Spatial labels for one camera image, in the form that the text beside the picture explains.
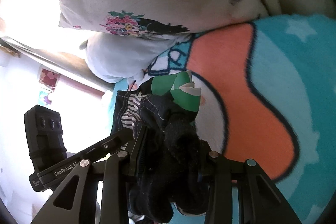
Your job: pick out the framed flower picture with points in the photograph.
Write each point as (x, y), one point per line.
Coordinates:
(49, 78)

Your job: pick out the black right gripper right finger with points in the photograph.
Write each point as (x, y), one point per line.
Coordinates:
(259, 199)

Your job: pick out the dark striped pants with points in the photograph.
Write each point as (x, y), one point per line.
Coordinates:
(166, 107)

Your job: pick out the cartoon fleece blanket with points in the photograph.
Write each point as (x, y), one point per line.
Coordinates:
(268, 93)

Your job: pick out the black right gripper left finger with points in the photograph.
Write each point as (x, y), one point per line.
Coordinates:
(114, 161)

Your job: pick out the grey plush pillow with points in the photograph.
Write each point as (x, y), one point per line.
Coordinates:
(113, 57)

